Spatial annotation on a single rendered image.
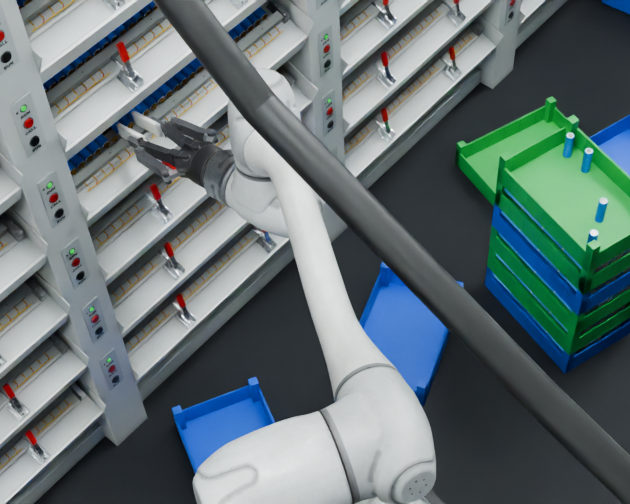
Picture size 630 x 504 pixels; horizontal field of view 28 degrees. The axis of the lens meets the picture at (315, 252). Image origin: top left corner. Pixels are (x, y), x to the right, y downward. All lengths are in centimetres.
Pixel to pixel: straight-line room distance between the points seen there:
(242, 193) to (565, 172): 93
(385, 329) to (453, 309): 217
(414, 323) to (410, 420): 133
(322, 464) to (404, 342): 134
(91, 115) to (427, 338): 111
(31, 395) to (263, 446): 99
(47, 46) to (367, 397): 77
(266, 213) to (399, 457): 57
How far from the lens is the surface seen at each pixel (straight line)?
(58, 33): 205
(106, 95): 220
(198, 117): 241
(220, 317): 296
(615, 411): 290
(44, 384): 255
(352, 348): 176
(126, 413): 281
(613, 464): 81
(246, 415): 286
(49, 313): 241
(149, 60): 225
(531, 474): 280
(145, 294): 263
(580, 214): 268
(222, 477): 164
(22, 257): 226
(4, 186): 212
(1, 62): 194
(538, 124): 337
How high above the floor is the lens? 250
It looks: 54 degrees down
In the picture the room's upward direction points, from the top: 4 degrees counter-clockwise
